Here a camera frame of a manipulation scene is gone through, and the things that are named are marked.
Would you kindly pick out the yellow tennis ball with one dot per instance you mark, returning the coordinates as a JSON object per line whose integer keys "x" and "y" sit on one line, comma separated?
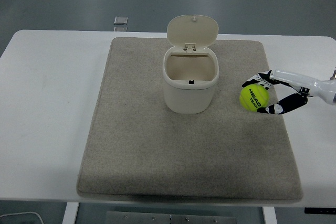
{"x": 253, "y": 97}

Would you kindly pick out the white table leg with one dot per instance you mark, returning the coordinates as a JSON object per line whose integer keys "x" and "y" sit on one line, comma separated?
{"x": 70, "y": 213}
{"x": 269, "y": 215}

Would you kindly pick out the black table control panel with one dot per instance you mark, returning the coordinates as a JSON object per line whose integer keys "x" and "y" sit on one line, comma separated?
{"x": 320, "y": 210}

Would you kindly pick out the grey metal plate with screws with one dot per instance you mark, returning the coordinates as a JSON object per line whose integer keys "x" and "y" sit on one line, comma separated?
{"x": 170, "y": 218}

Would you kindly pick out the beige felt mat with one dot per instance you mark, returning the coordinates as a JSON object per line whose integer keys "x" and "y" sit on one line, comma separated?
{"x": 168, "y": 150}

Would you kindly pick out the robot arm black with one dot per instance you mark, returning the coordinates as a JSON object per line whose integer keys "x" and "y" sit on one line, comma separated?
{"x": 334, "y": 74}

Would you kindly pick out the small metal floor plate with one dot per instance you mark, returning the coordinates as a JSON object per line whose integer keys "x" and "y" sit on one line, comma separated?
{"x": 121, "y": 20}
{"x": 120, "y": 29}

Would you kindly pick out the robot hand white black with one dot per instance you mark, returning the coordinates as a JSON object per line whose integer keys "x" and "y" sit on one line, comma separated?
{"x": 291, "y": 78}

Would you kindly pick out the cream bin with hinged lid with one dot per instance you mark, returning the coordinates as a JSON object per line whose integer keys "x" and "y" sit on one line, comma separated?
{"x": 187, "y": 95}

